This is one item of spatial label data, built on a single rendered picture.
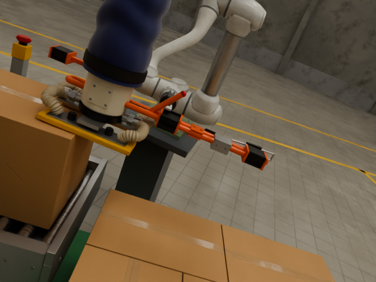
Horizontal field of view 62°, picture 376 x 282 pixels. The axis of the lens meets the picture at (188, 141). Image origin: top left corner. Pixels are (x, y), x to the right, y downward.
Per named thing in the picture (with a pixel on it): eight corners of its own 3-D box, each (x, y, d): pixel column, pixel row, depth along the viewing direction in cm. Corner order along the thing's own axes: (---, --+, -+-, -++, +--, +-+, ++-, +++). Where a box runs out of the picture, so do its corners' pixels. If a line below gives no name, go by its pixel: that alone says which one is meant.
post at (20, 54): (-11, 201, 194) (12, 42, 156) (-4, 194, 200) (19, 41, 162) (0, 204, 194) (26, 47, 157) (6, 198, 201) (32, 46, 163)
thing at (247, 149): (241, 162, 117) (247, 150, 115) (240, 154, 124) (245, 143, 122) (262, 170, 117) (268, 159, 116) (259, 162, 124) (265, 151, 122)
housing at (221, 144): (210, 149, 117) (215, 138, 115) (210, 142, 123) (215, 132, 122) (226, 156, 117) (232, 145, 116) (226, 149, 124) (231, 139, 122)
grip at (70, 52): (47, 57, 136) (50, 46, 134) (57, 55, 144) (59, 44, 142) (66, 65, 136) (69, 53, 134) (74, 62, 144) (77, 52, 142)
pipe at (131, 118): (40, 107, 107) (43, 92, 105) (71, 92, 131) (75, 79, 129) (132, 145, 109) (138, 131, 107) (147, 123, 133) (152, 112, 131)
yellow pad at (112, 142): (34, 118, 107) (38, 104, 105) (49, 110, 116) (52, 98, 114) (128, 156, 109) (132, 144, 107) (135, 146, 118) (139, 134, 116)
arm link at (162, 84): (174, 112, 149) (149, 100, 147) (175, 104, 163) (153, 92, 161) (184, 93, 145) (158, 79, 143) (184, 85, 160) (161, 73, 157)
